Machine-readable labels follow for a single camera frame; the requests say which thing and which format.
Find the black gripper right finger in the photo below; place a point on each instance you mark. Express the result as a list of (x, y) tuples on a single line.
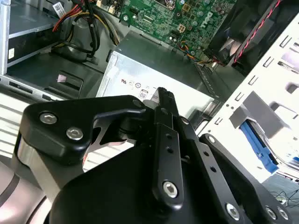
[(210, 158)]

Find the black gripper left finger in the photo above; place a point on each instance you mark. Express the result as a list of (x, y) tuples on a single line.
[(60, 130)]

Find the hard disk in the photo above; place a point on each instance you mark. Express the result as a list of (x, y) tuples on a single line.
[(254, 142)]

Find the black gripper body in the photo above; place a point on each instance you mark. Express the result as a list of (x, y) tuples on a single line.
[(116, 186)]

